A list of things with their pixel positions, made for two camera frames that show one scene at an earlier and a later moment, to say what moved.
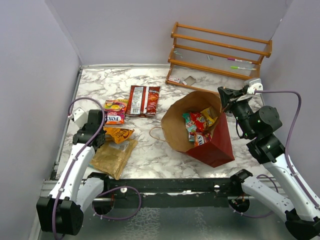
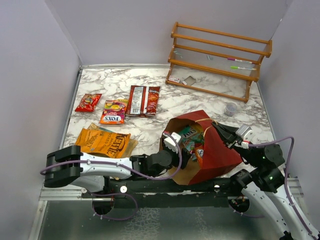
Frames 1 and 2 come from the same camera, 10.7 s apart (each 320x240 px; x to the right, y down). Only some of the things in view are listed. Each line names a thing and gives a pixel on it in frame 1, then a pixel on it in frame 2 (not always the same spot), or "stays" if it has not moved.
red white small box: (174, 79) stays
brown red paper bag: (218, 150) to (210, 155)
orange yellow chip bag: (118, 135) to (114, 145)
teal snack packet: (191, 128) to (190, 146)
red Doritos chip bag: (143, 101) stays
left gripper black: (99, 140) to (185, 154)
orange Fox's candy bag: (115, 111) stays
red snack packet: (199, 125) to (89, 102)
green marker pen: (237, 67) stays
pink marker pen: (235, 59) stays
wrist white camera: (80, 117) to (170, 142)
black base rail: (169, 193) stays
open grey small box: (189, 80) stays
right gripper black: (226, 94) to (228, 133)
